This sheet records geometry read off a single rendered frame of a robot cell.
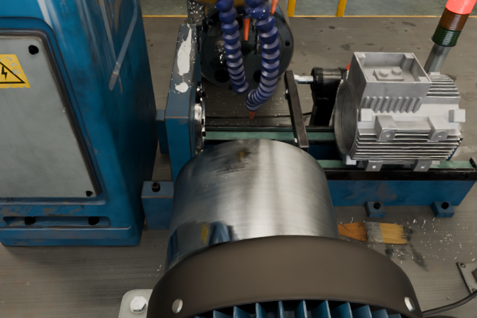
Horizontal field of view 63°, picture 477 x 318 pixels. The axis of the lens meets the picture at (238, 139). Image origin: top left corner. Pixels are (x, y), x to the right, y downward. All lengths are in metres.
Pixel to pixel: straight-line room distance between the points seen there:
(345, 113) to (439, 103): 0.20
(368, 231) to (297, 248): 0.72
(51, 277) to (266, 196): 0.54
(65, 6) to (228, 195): 0.30
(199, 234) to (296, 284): 0.29
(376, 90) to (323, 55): 0.72
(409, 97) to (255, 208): 0.42
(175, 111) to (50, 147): 0.20
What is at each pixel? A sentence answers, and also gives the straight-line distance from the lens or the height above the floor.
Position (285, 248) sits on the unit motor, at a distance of 0.22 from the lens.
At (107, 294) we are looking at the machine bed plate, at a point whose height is 0.80.
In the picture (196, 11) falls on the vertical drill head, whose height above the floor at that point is 1.27.
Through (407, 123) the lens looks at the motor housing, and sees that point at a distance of 0.81.
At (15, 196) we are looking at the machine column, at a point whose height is 0.98.
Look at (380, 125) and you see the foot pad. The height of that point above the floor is 1.07.
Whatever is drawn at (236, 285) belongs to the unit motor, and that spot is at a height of 1.36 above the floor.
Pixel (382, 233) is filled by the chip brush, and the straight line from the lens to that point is 0.94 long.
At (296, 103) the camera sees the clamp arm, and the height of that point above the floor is 1.03.
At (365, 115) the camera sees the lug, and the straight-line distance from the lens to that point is 0.76.
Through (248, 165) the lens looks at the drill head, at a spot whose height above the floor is 1.16.
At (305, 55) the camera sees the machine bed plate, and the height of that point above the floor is 0.80.
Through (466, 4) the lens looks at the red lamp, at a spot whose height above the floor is 1.14.
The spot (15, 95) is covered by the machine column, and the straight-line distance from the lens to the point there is 0.62.
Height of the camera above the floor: 1.55
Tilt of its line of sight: 45 degrees down
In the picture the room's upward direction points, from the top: 3 degrees clockwise
